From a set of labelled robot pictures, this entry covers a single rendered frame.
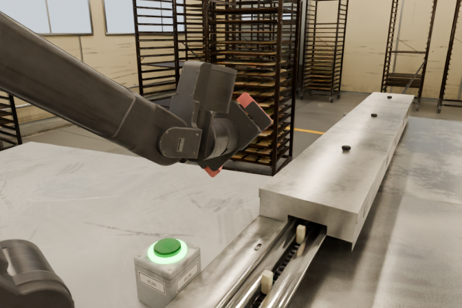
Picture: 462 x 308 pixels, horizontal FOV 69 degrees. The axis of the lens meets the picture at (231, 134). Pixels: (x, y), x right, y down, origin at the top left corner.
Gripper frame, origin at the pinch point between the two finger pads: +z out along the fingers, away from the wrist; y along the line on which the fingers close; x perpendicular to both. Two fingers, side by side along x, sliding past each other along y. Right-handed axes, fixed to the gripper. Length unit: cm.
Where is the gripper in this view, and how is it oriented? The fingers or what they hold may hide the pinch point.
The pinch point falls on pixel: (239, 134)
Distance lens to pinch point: 61.4
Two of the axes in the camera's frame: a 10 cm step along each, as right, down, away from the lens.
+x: 6.4, 7.4, -1.9
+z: 3.2, -0.4, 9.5
